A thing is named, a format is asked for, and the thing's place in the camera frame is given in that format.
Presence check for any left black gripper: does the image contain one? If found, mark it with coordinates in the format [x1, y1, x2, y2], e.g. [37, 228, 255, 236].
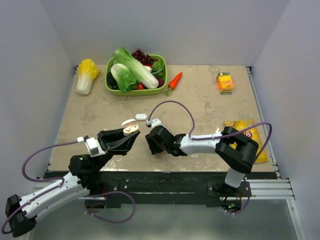
[93, 124, 141, 171]

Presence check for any pink earbud charging case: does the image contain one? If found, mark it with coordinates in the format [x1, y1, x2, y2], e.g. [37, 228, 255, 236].
[121, 119, 139, 136]

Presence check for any white earbud charging case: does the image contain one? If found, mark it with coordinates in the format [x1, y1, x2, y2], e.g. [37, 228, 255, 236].
[134, 113, 148, 121]

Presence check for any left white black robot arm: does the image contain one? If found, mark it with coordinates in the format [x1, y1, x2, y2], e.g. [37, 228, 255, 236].
[1, 128, 140, 238]

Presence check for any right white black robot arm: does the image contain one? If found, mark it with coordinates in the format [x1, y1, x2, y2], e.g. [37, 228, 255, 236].
[145, 125, 259, 197]

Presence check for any green plastic basket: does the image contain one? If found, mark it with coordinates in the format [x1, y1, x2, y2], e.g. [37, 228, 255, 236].
[104, 54, 168, 97]

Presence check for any red tomato toy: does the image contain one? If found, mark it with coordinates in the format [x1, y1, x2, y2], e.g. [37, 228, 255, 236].
[136, 83, 146, 90]

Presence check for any short green cabbage toy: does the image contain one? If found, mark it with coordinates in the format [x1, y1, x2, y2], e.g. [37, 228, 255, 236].
[110, 63, 139, 93]

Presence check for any purple onion toy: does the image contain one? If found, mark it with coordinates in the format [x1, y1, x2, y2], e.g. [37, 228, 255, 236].
[157, 78, 164, 88]

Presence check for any orange carrot toy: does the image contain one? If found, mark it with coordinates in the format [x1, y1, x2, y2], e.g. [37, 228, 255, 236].
[164, 72, 183, 96]

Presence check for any long green lettuce toy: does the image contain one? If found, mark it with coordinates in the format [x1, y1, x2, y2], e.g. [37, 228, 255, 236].
[113, 47, 159, 89]

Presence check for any yellow napa cabbage toy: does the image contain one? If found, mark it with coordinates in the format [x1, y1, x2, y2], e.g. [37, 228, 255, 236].
[75, 58, 101, 96]

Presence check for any green leaf toy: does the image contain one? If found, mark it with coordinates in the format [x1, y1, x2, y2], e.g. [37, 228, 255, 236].
[151, 60, 165, 76]

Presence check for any dark red grapes toy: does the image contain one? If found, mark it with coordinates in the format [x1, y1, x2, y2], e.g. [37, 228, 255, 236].
[131, 48, 158, 65]

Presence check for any orange sponge package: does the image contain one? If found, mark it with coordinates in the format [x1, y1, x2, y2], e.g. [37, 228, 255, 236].
[216, 72, 234, 95]

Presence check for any yellow Lays chips bag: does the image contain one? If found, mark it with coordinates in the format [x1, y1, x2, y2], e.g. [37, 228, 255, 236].
[224, 119, 268, 163]

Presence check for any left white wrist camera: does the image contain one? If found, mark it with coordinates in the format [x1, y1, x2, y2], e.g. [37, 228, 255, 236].
[76, 135, 106, 157]

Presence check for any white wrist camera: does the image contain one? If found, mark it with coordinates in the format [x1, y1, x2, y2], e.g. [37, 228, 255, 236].
[146, 118, 162, 129]
[76, 135, 106, 157]

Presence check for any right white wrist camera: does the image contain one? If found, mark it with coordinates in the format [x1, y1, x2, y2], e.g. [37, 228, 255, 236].
[146, 118, 162, 129]

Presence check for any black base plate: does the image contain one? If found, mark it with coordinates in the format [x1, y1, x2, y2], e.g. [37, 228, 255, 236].
[44, 169, 278, 209]

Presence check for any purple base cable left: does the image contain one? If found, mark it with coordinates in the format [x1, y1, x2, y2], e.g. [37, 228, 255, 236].
[83, 191, 137, 223]

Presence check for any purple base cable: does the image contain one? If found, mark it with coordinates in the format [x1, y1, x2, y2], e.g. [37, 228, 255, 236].
[83, 191, 137, 223]
[223, 174, 252, 216]

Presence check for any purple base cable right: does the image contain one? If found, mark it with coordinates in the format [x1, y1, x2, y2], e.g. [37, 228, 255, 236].
[223, 174, 252, 216]

